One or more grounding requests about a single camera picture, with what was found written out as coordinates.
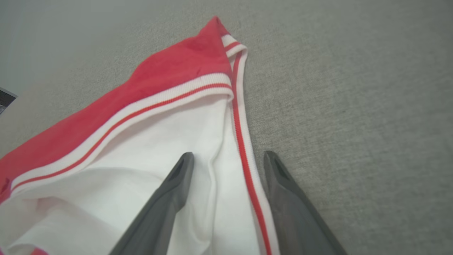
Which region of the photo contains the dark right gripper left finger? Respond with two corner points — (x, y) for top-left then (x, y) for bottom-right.
(109, 152), (195, 255)

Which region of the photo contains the red jersey with number print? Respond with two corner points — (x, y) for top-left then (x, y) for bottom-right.
(0, 16), (280, 255)

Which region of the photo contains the dark grey base rail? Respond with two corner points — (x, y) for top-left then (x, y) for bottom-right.
(0, 88), (17, 115)

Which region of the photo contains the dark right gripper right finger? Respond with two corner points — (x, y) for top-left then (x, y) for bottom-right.
(264, 151), (349, 255)

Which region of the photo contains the grey fabric sofa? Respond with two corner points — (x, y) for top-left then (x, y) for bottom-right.
(0, 0), (453, 255)

